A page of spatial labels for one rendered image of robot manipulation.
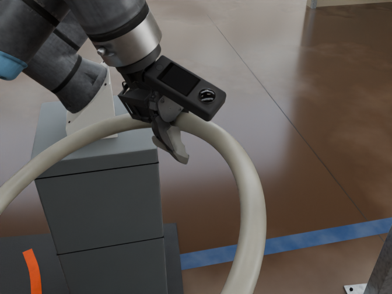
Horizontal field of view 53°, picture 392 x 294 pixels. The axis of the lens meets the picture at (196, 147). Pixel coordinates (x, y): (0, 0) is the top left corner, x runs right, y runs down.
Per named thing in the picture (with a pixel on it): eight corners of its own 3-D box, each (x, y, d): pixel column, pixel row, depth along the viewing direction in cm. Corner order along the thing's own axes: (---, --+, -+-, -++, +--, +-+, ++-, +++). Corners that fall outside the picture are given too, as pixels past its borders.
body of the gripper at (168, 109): (160, 92, 69) (127, 33, 61) (198, 98, 63) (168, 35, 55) (133, 123, 65) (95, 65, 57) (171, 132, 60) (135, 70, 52)
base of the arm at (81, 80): (70, 95, 143) (47, 79, 137) (105, 59, 138) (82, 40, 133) (69, 123, 128) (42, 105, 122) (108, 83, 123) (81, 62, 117)
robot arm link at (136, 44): (162, 2, 52) (116, 47, 48) (176, 33, 55) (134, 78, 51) (118, 3, 57) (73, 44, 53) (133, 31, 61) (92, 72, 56)
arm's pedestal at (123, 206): (69, 241, 206) (28, 97, 156) (164, 226, 214) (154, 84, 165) (64, 332, 166) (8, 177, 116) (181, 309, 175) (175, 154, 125)
